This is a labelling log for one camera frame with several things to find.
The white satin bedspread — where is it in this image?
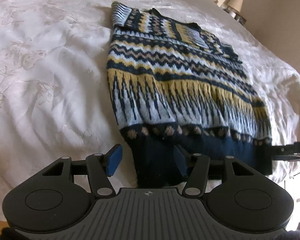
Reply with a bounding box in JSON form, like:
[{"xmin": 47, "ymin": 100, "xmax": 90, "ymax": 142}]
[{"xmin": 0, "ymin": 0, "xmax": 300, "ymax": 220}]

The patterned knit sweater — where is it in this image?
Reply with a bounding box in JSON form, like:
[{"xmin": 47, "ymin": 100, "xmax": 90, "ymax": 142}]
[{"xmin": 106, "ymin": 2, "xmax": 272, "ymax": 188}]

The bedside lamp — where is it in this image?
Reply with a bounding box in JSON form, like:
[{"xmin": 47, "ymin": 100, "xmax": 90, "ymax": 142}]
[{"xmin": 225, "ymin": 0, "xmax": 244, "ymax": 12}]

